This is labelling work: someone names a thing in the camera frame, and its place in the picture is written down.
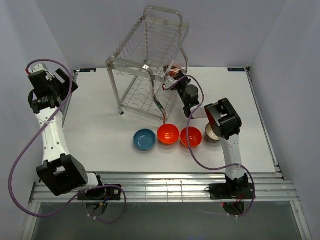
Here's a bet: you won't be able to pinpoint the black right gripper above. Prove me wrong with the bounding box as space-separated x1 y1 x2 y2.
173 70 192 107

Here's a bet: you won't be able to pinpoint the floral black-white patterned bowl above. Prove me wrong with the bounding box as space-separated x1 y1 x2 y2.
163 62 183 73

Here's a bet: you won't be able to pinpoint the orange plastic bowl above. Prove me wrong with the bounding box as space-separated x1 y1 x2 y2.
157 123 180 145
180 126 203 148

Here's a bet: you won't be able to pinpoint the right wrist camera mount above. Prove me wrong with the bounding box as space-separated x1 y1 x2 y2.
162 75 179 91

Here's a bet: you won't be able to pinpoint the steel wire dish rack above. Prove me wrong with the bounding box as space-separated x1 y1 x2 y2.
105 5 189 122

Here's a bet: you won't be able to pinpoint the orange plastic bowl left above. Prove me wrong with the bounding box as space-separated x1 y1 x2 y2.
157 123 180 145

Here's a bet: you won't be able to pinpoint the blue ceramic bowl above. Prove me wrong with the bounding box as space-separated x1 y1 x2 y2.
133 128 157 151

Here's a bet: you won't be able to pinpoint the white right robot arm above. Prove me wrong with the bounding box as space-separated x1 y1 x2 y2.
162 75 255 204

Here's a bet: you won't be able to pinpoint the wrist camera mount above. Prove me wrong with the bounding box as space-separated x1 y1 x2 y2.
162 75 179 91
25 62 48 75

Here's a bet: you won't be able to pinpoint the brown cream-inside bowl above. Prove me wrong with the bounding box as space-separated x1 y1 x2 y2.
204 123 220 144

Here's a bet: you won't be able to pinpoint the white orange patterned bowl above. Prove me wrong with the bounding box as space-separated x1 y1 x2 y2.
168 68 185 80

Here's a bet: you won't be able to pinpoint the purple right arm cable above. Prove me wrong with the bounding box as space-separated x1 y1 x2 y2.
163 74 256 218

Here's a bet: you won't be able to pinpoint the aluminium table frame rails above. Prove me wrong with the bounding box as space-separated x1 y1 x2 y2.
19 67 313 240

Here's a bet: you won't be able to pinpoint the orange plastic bowl right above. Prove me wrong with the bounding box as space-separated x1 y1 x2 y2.
180 126 203 148

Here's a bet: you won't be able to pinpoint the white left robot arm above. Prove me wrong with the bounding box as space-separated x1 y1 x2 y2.
28 63 121 203

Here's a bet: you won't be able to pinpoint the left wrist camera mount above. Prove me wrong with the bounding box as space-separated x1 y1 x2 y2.
25 62 48 75

